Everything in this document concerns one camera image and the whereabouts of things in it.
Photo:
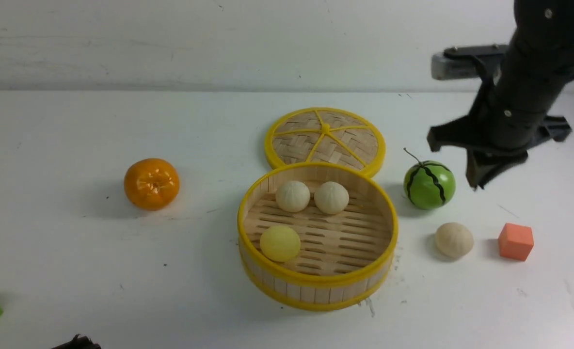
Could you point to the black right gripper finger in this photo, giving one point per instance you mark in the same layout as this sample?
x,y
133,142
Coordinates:
x,y
482,168

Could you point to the orange toy tangerine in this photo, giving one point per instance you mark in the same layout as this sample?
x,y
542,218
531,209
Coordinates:
x,y
151,184

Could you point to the orange foam cube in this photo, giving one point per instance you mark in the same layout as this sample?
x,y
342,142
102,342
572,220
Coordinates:
x,y
515,241

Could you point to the yellow-rimmed bamboo steamer tray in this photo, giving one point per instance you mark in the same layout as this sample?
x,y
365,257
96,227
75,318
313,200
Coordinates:
x,y
343,259

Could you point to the yellow toy bun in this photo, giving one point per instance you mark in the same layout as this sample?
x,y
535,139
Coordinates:
x,y
280,243

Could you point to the woven bamboo steamer lid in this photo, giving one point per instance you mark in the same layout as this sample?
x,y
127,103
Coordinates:
x,y
326,135

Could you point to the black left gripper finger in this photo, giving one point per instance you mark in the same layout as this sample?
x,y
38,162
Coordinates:
x,y
79,342

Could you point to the green striped toy watermelon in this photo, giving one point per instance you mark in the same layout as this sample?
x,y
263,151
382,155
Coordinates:
x,y
428,184

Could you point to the white bun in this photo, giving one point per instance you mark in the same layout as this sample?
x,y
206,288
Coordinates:
x,y
331,198
454,240
293,196

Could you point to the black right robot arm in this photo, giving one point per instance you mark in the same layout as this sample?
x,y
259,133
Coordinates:
x,y
520,82

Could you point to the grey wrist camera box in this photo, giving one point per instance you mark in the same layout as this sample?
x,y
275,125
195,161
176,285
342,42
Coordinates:
x,y
461,65

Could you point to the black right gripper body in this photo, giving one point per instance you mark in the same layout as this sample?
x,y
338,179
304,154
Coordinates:
x,y
491,126

